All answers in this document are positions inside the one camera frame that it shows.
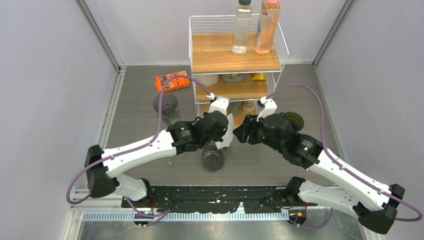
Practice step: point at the grey metal can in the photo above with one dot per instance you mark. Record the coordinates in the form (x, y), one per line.
(234, 108)

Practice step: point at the orange snack box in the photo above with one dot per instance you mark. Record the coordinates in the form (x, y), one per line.
(174, 84)

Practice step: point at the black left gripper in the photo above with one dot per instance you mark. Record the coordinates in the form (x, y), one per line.
(219, 137)

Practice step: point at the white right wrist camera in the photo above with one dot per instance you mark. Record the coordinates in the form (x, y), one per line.
(267, 106)

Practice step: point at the clear water bottle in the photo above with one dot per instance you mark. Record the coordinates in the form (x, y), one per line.
(242, 27)

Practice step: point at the printed ceramic bowl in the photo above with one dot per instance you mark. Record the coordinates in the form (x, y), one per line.
(234, 78)

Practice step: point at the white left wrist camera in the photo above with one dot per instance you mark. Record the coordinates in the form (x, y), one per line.
(219, 104)

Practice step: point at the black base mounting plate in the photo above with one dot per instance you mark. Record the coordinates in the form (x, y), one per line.
(221, 199)

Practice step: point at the white wire wooden shelf rack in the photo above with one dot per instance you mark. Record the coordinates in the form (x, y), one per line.
(210, 52)

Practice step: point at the dark green dripper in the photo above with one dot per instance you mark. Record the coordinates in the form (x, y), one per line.
(295, 119)

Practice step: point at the smoky glass mug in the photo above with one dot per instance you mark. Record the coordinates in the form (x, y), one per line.
(212, 159)

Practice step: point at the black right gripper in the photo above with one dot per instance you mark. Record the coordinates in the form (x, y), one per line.
(248, 128)

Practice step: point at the yellow snack packet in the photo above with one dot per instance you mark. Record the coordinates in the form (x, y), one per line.
(259, 76)

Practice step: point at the white cup on shelf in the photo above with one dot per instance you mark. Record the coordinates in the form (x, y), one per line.
(207, 79)

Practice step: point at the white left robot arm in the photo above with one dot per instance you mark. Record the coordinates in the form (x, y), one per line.
(106, 167)

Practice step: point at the white printed cup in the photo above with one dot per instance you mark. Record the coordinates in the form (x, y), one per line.
(249, 105)

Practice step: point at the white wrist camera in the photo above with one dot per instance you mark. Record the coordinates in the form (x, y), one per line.
(219, 104)
(267, 106)

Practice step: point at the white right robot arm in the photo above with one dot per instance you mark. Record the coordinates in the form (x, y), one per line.
(361, 196)

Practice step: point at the pink drink bottle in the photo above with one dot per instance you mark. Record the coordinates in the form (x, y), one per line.
(267, 24)

